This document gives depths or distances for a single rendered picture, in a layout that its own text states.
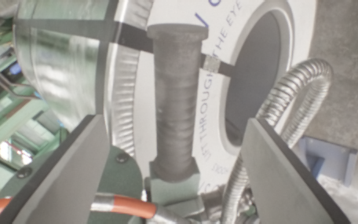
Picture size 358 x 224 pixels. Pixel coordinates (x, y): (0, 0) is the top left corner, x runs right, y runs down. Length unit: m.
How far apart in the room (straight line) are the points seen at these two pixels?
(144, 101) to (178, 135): 0.21
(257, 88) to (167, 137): 0.92
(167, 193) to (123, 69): 0.19
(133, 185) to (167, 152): 0.06
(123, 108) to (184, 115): 0.20
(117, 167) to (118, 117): 0.12
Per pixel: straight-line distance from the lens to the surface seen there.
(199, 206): 0.22
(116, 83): 0.32
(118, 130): 0.35
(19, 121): 5.29
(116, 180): 0.23
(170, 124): 0.16
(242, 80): 1.10
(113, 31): 0.31
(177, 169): 0.19
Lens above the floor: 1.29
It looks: 20 degrees down
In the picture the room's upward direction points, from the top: 137 degrees counter-clockwise
